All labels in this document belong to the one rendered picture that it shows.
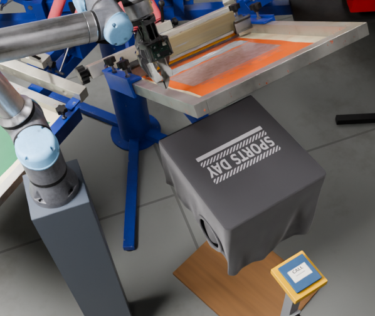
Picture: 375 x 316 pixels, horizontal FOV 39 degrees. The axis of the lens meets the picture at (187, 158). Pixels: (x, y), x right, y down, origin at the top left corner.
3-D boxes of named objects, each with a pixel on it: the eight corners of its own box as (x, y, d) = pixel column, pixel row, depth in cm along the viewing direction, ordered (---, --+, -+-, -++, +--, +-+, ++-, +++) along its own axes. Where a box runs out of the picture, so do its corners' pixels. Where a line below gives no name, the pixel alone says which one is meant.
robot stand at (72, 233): (102, 348, 252) (31, 220, 157) (93, 315, 262) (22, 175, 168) (138, 335, 255) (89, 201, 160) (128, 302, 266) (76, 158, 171)
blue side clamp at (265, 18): (278, 32, 194) (274, 14, 192) (268, 37, 193) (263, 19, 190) (238, 30, 221) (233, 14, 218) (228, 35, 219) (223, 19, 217)
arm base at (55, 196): (35, 214, 158) (25, 196, 150) (27, 177, 167) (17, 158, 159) (83, 199, 161) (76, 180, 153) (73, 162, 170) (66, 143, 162)
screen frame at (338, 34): (369, 34, 151) (367, 22, 150) (197, 118, 135) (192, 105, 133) (234, 29, 220) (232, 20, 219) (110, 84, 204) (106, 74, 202)
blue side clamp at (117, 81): (147, 93, 179) (140, 73, 176) (134, 98, 177) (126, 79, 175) (120, 83, 205) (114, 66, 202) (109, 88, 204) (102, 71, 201)
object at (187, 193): (240, 261, 212) (243, 215, 183) (222, 272, 209) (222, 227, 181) (182, 183, 237) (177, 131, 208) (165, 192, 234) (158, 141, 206)
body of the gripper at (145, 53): (151, 66, 143) (135, 22, 138) (140, 63, 150) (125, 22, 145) (175, 55, 145) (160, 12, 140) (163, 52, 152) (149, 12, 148)
